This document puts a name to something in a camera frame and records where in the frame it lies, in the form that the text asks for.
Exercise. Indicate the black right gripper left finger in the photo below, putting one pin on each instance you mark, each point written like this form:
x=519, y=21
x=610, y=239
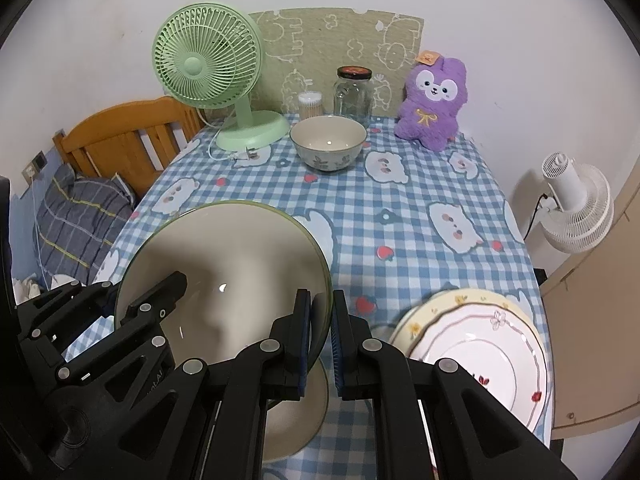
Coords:
x=209, y=421

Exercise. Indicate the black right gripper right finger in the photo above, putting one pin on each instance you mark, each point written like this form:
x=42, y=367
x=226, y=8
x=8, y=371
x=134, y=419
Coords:
x=431, y=421

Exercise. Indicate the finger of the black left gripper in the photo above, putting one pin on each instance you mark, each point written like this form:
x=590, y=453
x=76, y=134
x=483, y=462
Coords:
x=63, y=314
x=132, y=363

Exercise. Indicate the white plate red pattern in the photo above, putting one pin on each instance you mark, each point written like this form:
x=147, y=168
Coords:
x=498, y=349

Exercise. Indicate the floral ceramic bowl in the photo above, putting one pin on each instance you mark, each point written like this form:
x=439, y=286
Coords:
x=244, y=264
x=328, y=143

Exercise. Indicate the yellow floral plate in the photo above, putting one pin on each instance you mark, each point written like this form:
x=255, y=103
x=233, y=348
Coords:
x=413, y=326

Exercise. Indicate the white crumpled cloth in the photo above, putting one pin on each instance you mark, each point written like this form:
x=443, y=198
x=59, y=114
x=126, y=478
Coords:
x=28, y=289

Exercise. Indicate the grey plaid pillow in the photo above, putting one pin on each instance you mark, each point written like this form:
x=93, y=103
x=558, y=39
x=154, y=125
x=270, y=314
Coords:
x=77, y=223

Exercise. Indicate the beige round cabinet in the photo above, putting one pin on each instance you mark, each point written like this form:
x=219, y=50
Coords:
x=592, y=306

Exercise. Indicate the blue checkered tablecloth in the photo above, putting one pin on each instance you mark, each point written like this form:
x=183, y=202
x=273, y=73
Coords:
x=397, y=226

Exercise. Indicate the white standing fan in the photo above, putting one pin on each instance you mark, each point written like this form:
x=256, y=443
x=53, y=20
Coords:
x=578, y=211

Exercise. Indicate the toothpick holder jar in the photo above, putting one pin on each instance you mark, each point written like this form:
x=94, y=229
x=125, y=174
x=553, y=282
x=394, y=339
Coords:
x=310, y=104

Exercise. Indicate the green desk fan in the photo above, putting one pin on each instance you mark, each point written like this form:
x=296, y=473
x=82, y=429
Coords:
x=209, y=55

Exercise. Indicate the glass jar black lid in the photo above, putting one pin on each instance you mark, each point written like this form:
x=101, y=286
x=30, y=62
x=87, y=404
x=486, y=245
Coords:
x=353, y=94

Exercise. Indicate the purple plush toy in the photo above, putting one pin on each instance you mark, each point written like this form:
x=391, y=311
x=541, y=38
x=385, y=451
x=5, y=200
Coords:
x=435, y=91

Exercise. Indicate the wall power socket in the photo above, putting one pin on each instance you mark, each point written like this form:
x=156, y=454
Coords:
x=34, y=167

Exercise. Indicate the green patterned wall mat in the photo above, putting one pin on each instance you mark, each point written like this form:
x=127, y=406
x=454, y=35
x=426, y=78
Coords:
x=305, y=47

